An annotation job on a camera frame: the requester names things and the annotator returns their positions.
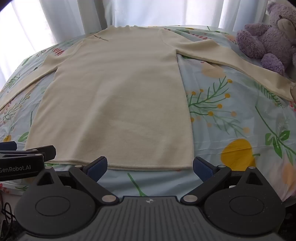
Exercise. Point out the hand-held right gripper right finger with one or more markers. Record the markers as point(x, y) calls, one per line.
point(203, 169)

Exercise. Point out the floral printed bed sheet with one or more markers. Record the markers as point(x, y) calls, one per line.
point(231, 129)

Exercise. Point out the purple teddy bear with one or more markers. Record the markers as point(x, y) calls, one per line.
point(272, 39)

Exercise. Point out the white sheer curtain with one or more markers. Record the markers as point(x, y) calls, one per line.
point(138, 11)

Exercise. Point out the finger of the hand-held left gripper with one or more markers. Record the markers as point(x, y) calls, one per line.
point(47, 153)
point(8, 146)

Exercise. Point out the cream long-sleeve shirt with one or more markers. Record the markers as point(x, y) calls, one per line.
point(115, 92)

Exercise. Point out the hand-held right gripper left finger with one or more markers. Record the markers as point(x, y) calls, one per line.
point(97, 168)

